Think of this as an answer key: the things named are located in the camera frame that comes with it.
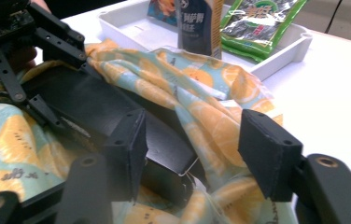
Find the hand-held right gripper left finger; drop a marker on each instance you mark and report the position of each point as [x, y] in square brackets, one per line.
[127, 149]

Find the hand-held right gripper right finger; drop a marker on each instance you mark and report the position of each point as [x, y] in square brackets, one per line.
[267, 152]

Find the black box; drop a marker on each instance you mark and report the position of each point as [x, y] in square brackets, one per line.
[86, 99]

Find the orange print fabric bag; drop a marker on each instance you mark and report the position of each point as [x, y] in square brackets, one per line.
[211, 130]

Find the white plastic tray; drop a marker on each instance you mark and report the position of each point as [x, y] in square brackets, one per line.
[133, 28]

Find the blue potato chips bag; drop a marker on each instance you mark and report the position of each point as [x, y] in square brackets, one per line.
[162, 11]

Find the green seaweed snack packet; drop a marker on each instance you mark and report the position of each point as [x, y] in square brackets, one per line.
[257, 34]

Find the dark drink bottle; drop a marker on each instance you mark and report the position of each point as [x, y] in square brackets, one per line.
[195, 31]

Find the black curtain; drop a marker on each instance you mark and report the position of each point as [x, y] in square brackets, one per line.
[80, 6]

